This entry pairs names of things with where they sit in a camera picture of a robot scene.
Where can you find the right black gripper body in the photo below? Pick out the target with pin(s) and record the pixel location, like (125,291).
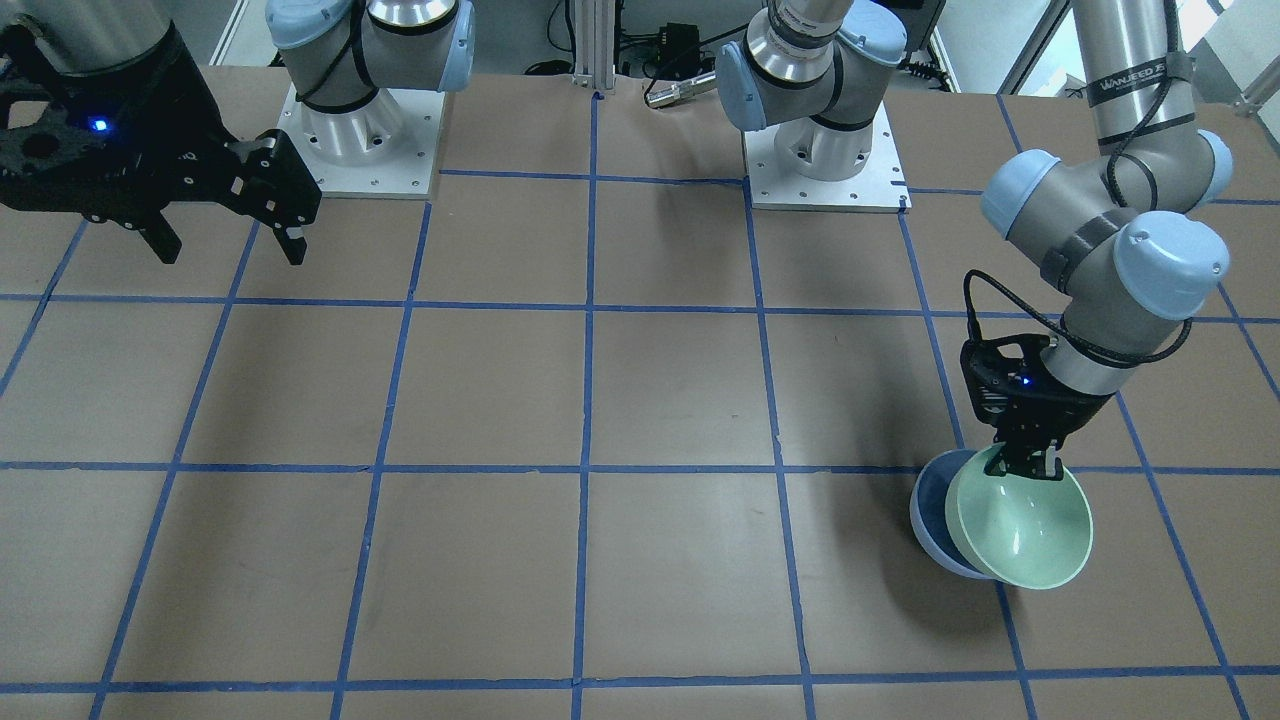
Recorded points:
(172,118)

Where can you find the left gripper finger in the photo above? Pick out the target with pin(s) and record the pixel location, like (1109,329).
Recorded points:
(1004,459)
(1047,463)

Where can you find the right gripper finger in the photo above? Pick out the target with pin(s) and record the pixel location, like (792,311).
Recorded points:
(157,232)
(292,241)

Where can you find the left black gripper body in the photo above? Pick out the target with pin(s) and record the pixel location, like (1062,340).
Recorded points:
(1062,407)

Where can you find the green ceramic bowl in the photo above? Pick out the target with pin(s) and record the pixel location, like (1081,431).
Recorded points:
(1035,533)

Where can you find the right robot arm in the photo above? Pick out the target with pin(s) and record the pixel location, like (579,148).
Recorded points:
(339,54)

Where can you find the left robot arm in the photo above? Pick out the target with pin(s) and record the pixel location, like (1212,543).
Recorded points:
(1113,234)

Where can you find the blue ceramic bowl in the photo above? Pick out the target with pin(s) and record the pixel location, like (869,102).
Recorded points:
(927,512)

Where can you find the black power brick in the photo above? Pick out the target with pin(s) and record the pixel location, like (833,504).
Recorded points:
(674,41)

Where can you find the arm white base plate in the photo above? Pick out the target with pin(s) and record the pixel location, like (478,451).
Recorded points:
(880,190)
(386,150)

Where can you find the aluminium frame post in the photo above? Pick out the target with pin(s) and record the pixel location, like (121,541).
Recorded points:
(594,44)

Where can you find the silver cable connector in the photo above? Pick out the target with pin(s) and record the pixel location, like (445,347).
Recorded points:
(681,91)

